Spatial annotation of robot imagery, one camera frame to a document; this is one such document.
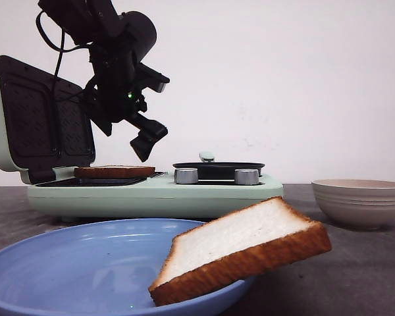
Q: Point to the cream ribbed bowl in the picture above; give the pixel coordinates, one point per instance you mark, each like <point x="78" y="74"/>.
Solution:
<point x="364" y="204"/>

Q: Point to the blue plate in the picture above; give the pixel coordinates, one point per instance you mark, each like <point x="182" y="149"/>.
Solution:
<point x="99" y="269"/>

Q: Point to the mint green breakfast maker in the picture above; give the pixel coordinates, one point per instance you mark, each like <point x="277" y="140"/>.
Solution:
<point x="155" y="197"/>

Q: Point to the silver control knob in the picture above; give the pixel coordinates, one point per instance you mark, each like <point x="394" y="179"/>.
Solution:
<point x="186" y="176"/>
<point x="246" y="177"/>

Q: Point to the silver left control knob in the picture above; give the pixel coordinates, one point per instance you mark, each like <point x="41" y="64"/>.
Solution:
<point x="186" y="176"/>

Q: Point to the mint green hinged lid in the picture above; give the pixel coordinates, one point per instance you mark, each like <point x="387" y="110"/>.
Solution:
<point x="43" y="132"/>

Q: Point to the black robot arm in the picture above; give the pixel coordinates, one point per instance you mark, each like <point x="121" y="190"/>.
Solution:
<point x="88" y="22"/>

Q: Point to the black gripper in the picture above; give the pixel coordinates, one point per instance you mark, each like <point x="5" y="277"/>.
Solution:
<point x="113" y="94"/>

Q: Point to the silver right control knob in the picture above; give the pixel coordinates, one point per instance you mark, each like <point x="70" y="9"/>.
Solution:
<point x="246" y="177"/>

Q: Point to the black frying pan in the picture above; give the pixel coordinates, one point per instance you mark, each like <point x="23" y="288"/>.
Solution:
<point x="210" y="169"/>

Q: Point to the toast slice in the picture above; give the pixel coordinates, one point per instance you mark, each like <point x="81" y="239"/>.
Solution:
<point x="243" y="243"/>
<point x="113" y="171"/>

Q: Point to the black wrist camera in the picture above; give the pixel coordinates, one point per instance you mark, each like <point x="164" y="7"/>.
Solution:
<point x="147" y="77"/>

